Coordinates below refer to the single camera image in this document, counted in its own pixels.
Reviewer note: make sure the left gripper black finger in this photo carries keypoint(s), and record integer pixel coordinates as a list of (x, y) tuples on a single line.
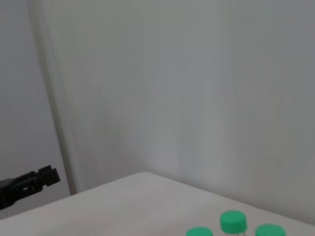
[(49, 177)]

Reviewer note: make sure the clear test tube green cap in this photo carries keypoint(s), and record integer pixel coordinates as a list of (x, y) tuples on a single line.
[(270, 230), (199, 232), (232, 221)]

